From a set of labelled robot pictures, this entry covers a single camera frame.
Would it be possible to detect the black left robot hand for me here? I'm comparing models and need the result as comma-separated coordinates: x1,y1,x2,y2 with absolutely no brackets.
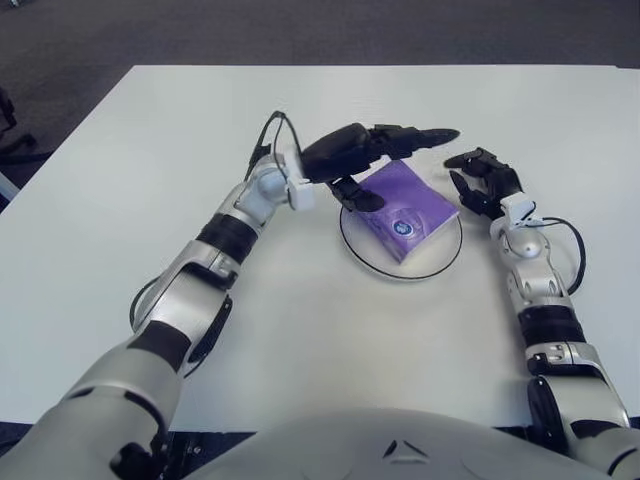
302,122,461,214

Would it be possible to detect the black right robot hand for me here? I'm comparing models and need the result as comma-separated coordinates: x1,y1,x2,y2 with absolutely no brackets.
444,147,525,221

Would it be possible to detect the purple tissue paper pack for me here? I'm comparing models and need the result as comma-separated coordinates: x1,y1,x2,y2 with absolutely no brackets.
357,160,460,265

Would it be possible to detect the white plate with black rim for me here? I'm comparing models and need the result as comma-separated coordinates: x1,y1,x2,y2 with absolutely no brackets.
338,199,464,282

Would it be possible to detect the grey robot torso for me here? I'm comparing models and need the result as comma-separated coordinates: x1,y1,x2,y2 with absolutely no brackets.
164,407,621,480

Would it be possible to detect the black chair base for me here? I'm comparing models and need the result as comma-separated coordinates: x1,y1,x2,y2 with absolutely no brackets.
0,87,37,164

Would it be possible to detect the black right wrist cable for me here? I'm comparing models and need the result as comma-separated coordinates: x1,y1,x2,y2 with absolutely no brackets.
537,216,586,296

